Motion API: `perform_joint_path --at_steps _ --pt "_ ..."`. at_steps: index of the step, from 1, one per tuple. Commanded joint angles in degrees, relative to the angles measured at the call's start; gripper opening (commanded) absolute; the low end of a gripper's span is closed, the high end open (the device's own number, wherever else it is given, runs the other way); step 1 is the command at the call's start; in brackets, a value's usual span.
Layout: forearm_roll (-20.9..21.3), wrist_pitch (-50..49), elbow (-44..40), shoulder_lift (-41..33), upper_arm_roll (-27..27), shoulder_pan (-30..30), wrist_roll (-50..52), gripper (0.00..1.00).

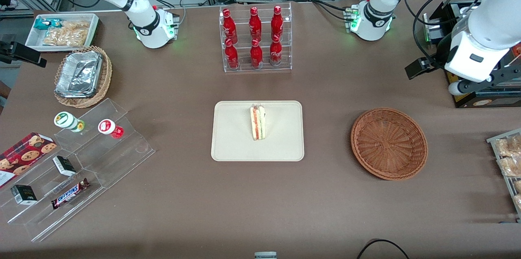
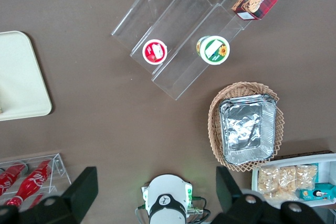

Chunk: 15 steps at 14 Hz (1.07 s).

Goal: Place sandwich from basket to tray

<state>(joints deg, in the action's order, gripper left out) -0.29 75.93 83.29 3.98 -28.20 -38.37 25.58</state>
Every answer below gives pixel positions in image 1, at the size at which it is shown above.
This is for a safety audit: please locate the red cola bottle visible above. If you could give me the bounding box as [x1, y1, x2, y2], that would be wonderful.
[250, 38, 263, 68]
[222, 9, 239, 44]
[271, 5, 284, 40]
[225, 38, 239, 69]
[248, 7, 262, 42]
[269, 34, 282, 66]

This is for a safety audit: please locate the black table cable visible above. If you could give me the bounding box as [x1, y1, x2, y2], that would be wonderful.
[357, 239, 409, 259]

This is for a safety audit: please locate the teal snack packet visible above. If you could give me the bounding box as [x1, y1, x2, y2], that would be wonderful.
[34, 18, 61, 31]

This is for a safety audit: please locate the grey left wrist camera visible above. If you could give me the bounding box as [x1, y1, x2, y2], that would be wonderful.
[448, 80, 491, 97]

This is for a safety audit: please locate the light tan wicker basket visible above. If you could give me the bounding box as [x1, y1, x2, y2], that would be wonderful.
[54, 46, 113, 109]

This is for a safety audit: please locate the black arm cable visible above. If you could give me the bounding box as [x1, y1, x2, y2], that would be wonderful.
[412, 0, 477, 68]

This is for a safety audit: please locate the grey snack tray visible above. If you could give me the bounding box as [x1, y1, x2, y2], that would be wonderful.
[486, 128, 521, 224]

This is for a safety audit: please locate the beige plastic tray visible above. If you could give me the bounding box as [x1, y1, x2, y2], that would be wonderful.
[211, 101, 305, 162]

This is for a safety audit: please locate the aluminium foil tray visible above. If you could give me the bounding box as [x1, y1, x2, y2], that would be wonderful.
[55, 50, 103, 99]

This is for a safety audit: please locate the red tartan cookie box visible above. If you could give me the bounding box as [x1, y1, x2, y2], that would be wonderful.
[0, 132, 57, 188]

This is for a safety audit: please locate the green lid yogurt cup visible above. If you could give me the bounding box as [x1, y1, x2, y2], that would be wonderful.
[54, 111, 86, 133]

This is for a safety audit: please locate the white plastic bin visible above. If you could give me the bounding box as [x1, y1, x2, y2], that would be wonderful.
[25, 13, 100, 52]

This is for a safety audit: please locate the small black carton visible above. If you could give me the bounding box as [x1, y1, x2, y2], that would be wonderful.
[52, 156, 77, 177]
[10, 184, 38, 205]

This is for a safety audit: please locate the black equipment box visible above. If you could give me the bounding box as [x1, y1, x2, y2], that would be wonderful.
[454, 86, 521, 109]

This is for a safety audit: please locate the Snickers chocolate bar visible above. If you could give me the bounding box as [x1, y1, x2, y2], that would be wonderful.
[51, 178, 91, 210]

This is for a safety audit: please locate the clear acrylic bottle rack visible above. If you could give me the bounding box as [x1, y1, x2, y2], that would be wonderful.
[219, 2, 293, 73]

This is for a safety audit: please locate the red lid yogurt cup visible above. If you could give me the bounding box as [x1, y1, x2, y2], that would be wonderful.
[98, 119, 125, 139]

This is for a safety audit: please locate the clear acrylic stepped shelf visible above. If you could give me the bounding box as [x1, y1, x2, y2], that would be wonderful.
[0, 98, 156, 243]

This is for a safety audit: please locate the round brown wicker basket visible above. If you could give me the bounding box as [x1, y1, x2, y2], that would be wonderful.
[350, 107, 429, 181]

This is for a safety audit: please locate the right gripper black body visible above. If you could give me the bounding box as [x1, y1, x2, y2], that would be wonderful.
[0, 34, 17, 64]

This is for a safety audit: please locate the grey metal control box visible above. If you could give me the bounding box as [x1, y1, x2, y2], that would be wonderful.
[422, 13, 444, 44]

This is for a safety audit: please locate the clear rice snack bag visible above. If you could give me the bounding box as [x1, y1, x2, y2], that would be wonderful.
[495, 136, 521, 158]
[497, 156, 521, 177]

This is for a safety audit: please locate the clear cracker bag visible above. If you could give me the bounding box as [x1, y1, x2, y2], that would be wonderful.
[75, 29, 91, 46]
[59, 30, 78, 47]
[43, 31, 61, 46]
[61, 21, 90, 31]

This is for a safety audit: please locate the triangular sandwich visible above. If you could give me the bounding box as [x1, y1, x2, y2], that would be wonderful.
[250, 105, 266, 141]

